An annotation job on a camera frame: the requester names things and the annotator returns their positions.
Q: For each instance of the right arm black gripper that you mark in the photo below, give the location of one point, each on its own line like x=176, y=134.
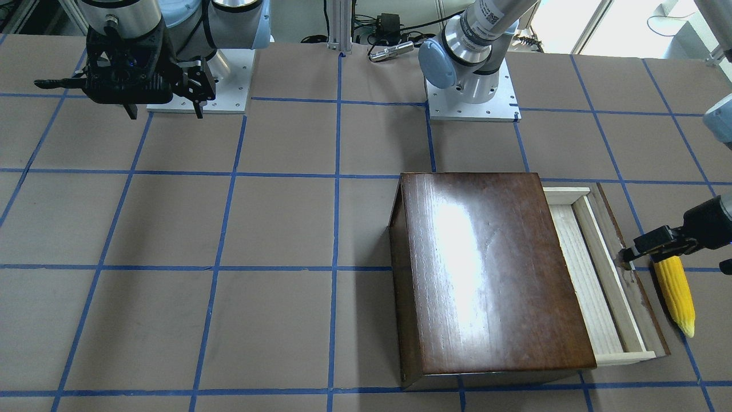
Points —
x=196, y=82

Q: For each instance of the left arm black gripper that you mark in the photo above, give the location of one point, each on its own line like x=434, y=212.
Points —
x=707, y=222

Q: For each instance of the yellow toy corn cob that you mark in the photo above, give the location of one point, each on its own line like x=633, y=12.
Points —
x=675, y=289

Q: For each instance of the light wood drawer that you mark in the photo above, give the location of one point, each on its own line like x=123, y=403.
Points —
x=619, y=319

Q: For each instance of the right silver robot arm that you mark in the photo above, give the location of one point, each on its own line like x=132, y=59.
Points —
x=173, y=56

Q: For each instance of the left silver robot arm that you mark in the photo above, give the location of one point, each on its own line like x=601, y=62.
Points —
x=465, y=58

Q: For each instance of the dark brown wooden cabinet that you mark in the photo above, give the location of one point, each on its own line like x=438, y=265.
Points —
x=483, y=294

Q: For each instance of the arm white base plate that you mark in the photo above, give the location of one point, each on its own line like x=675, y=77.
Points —
x=230, y=72
x=490, y=98

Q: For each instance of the aluminium frame post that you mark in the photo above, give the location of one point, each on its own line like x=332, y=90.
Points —
x=339, y=20

